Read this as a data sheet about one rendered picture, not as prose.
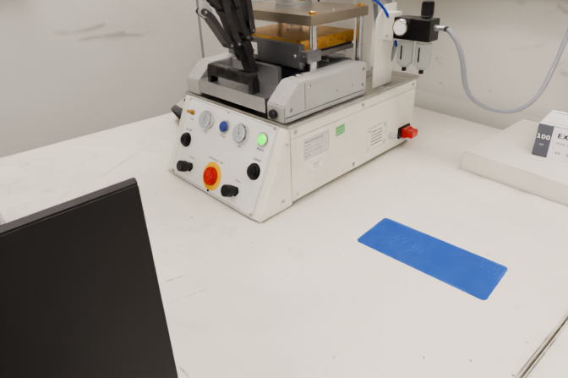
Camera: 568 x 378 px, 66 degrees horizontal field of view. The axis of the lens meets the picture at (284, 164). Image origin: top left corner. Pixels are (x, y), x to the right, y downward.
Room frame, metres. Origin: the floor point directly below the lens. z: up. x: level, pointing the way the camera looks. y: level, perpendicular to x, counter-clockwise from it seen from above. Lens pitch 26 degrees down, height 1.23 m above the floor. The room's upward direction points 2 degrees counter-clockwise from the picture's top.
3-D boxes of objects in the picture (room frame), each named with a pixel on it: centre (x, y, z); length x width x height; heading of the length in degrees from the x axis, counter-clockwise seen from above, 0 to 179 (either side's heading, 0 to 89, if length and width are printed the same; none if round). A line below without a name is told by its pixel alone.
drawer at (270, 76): (0.98, 0.00, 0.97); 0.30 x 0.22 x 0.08; 133
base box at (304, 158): (1.00, -0.04, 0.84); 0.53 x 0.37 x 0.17; 133
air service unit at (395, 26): (0.94, -0.28, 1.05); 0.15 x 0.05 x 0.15; 43
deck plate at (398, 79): (1.04, -0.06, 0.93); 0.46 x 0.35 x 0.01; 133
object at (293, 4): (1.02, -0.07, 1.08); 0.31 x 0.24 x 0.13; 43
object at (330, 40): (1.01, -0.04, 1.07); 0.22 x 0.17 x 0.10; 43
